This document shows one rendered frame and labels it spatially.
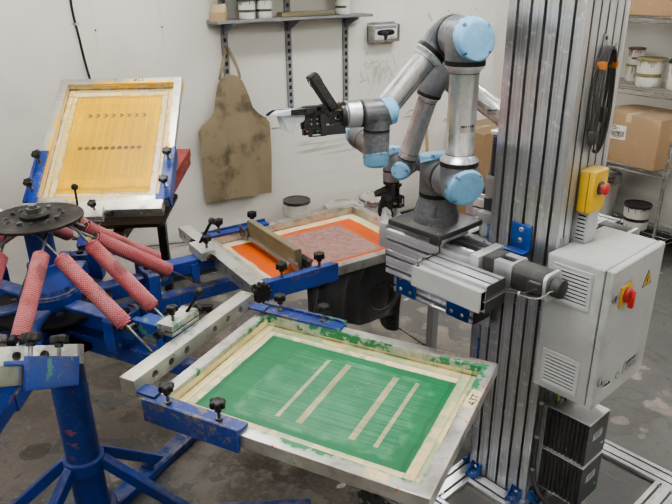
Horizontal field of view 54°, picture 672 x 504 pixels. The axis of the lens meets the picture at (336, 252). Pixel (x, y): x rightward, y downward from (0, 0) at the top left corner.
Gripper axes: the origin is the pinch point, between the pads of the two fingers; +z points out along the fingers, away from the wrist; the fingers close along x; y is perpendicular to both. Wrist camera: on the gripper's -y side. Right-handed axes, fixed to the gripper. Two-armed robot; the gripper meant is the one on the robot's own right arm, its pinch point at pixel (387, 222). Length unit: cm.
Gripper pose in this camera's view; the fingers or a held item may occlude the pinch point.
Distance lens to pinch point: 296.3
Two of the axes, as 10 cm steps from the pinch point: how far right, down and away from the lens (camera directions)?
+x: 8.4, -2.2, 5.0
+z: 0.1, 9.2, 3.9
